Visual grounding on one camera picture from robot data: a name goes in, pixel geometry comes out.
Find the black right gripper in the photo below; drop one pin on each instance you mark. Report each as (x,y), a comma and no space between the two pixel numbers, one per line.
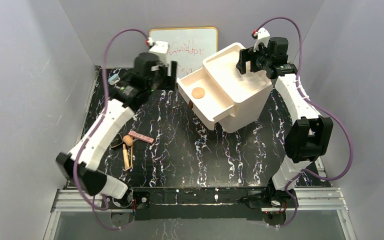
(251,59)

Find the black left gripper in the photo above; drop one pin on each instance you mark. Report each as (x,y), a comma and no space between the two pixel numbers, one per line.
(165,75)

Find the white drawer organizer box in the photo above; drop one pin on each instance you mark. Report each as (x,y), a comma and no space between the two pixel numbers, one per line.
(249,92)

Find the round orange makeup sponge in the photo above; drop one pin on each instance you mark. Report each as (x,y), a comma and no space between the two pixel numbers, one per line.
(198,93)

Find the white top drawer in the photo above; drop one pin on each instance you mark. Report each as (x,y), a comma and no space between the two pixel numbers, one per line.
(214,106)

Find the pink lipstick box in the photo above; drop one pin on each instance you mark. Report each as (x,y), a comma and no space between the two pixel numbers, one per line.
(141,137)

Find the teardrop orange makeup sponge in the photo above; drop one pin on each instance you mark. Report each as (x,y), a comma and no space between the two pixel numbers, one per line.
(128,140)

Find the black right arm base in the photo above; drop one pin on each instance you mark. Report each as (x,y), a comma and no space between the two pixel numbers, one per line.
(268,197)

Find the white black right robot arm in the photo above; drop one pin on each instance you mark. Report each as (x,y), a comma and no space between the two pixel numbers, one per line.
(310,133)

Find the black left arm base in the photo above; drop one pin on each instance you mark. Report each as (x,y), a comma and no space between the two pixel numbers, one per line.
(135,198)

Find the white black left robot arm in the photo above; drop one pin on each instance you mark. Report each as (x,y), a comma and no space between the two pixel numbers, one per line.
(126,97)

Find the light blue small stapler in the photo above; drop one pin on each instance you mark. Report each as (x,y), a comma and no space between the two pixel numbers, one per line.
(114,79)

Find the yellow framed whiteboard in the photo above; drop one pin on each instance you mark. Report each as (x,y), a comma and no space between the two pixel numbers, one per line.
(188,46)

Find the black compact powder case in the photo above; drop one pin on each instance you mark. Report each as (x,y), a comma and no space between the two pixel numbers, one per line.
(116,143)

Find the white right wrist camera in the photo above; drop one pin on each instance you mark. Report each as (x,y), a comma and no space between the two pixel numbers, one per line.
(261,36)

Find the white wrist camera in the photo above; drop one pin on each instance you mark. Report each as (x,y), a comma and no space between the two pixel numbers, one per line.
(157,47)
(261,36)

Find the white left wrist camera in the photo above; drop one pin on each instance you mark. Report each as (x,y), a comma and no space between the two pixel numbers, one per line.
(157,47)

